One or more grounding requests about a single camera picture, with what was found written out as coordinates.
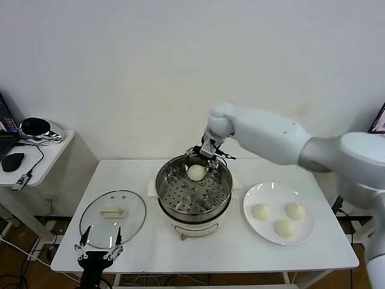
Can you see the black laptop dark screen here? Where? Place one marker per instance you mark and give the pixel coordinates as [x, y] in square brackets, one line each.
[6, 132]

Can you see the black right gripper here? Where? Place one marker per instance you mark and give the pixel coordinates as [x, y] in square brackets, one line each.
[210, 161]

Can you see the black inline adapter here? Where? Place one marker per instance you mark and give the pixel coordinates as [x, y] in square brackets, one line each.
[338, 204]

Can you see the white round plate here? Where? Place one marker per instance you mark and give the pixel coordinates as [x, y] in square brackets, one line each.
[270, 192]

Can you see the perforated steel steamer basket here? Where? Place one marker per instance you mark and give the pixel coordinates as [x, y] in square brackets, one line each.
[192, 195]

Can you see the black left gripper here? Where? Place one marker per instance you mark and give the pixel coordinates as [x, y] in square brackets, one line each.
[90, 263]

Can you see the grey laptop lit screen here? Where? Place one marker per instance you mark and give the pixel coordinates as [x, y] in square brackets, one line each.
[379, 120]

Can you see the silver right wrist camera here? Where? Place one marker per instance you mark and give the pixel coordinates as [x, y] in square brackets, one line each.
[207, 149]

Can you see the white wall socket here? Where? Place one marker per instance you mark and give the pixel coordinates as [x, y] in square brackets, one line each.
[50, 198]

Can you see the white table leg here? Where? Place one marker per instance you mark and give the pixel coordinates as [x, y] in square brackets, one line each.
[117, 280]
[287, 278]

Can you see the black computer mouse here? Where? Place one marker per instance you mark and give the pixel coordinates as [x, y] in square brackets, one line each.
[12, 162]

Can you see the white side table with mouse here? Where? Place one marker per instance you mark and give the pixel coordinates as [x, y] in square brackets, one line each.
[57, 153]

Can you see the grey usb hub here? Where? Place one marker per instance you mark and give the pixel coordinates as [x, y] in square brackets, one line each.
[21, 182]

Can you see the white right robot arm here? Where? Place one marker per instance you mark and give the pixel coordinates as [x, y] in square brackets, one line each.
[270, 135]

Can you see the cream electric cooker base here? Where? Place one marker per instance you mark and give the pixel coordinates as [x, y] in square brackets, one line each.
[192, 230]

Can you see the white steamed baozi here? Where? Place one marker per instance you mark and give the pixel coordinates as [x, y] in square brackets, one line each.
[284, 228]
[260, 212]
[196, 173]
[295, 210]

